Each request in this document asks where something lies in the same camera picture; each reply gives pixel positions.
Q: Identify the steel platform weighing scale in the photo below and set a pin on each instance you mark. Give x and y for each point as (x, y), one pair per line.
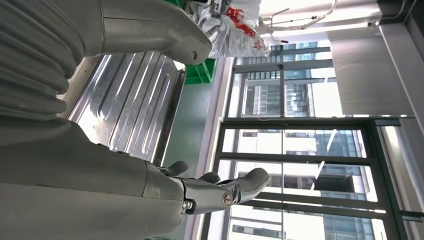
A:
(129, 102)

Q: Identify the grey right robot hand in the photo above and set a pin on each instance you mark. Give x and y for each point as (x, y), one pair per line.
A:
(82, 198)

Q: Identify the glass high-rise building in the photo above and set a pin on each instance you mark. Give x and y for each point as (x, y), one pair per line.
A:
(338, 142)

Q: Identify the green plastic crate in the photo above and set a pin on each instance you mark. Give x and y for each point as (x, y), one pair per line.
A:
(198, 74)

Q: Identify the dark window frame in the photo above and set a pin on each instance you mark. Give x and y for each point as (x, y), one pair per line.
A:
(298, 123)

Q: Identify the ribbed grey right arm sleeve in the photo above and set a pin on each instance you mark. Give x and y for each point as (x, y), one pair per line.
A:
(33, 66)

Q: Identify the white metal tube frame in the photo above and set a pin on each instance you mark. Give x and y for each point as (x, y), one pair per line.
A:
(291, 24)

